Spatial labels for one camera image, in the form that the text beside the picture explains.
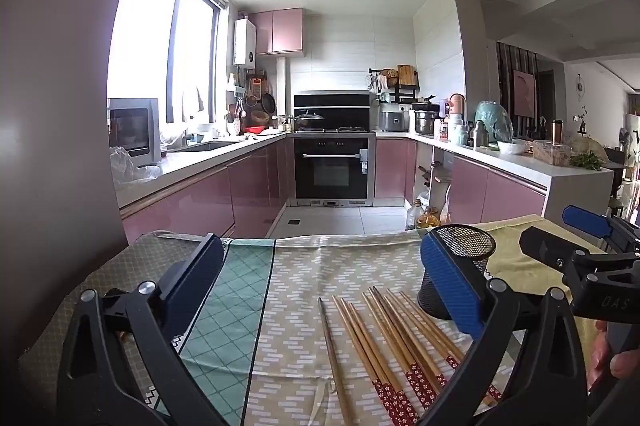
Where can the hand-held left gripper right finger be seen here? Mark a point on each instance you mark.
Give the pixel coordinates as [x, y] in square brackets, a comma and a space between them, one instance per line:
[450, 281]

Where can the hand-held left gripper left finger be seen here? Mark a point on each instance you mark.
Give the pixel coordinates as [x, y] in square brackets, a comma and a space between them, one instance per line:
[197, 276]

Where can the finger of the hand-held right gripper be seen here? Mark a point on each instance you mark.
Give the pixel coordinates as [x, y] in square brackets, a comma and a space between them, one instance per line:
[550, 246]
[587, 221]

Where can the black mesh holder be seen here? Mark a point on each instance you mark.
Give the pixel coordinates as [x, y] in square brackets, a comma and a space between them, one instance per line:
[470, 246]

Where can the bunch of bamboo chopsticks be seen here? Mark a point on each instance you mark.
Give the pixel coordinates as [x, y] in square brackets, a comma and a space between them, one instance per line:
[400, 351]

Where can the dark brown chopstick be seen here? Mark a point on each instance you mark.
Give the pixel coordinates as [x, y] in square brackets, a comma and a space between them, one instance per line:
[332, 356]

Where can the hanging kitchen utensils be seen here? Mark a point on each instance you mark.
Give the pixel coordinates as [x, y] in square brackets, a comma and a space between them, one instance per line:
[255, 100]

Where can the person's right hand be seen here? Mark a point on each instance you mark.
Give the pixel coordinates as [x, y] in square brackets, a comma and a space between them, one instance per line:
[625, 365]

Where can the green vegetables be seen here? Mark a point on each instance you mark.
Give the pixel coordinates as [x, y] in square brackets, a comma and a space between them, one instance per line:
[586, 161]

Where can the yellow oil bottle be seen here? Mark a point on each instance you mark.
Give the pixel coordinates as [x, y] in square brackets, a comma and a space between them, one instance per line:
[430, 220]

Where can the clear oil bottle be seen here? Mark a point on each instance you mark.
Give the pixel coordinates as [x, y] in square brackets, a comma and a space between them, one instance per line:
[414, 216]

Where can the pink base cabinet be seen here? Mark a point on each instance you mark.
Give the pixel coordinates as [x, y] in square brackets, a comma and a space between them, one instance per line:
[490, 196]
[200, 201]
[392, 168]

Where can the clear plastic container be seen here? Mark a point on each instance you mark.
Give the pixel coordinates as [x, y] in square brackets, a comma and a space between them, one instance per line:
[552, 154]

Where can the copper tumbler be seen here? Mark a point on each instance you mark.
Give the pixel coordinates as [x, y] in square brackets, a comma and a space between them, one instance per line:
[557, 130]

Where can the patterned tablecloth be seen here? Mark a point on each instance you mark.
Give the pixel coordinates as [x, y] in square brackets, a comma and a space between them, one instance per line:
[300, 276]

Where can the white bowl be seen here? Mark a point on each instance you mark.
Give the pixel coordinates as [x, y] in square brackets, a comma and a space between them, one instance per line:
[512, 147]

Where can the clear plastic bag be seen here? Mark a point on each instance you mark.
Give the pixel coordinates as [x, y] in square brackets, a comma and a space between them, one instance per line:
[125, 165]

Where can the teal covered appliance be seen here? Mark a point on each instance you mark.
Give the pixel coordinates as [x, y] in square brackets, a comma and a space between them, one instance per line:
[492, 120]

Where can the white canister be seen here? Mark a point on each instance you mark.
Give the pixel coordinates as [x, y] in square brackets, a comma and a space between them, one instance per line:
[457, 129]

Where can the red basin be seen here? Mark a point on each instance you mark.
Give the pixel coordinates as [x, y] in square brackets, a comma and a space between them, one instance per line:
[254, 129]

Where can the steel pot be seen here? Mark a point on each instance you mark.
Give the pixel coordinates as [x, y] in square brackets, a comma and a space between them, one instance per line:
[425, 123]

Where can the white countertop oven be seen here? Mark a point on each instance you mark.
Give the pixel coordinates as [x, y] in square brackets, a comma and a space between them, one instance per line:
[132, 128]

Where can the built-in oven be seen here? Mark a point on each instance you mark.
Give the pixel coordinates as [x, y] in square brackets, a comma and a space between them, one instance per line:
[330, 171]

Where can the pink kettle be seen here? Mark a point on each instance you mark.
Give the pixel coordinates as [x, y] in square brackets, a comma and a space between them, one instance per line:
[456, 105]

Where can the silver rice cooker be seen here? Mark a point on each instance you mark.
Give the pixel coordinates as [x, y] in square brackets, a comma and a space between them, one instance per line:
[395, 120]

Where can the black pan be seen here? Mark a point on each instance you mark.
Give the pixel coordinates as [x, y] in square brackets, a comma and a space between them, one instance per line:
[425, 104]

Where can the black wok with lid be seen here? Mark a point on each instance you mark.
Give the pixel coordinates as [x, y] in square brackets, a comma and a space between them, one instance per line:
[310, 119]

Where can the black range hood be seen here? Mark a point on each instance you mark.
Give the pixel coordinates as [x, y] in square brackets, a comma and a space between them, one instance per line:
[345, 105]

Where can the wooden cutting board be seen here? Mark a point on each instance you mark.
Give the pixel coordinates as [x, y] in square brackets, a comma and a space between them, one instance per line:
[405, 75]

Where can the white water heater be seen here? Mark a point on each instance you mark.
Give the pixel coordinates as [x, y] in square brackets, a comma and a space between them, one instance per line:
[245, 43]

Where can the kitchen window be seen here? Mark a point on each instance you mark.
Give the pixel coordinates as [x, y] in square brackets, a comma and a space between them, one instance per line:
[150, 30]

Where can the decorative wall clock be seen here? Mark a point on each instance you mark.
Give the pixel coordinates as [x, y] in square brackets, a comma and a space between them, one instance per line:
[579, 86]

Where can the pink wall painting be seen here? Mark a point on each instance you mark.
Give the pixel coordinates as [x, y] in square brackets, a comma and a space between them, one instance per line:
[524, 93]

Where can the striped wall panel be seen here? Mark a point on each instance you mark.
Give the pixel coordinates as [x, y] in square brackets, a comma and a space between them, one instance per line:
[505, 85]

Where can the black wall rack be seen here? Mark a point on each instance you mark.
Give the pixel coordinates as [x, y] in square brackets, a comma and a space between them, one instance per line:
[395, 93]

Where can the pink wall cabinet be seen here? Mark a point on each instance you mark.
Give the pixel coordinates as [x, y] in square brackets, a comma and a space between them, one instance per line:
[285, 30]

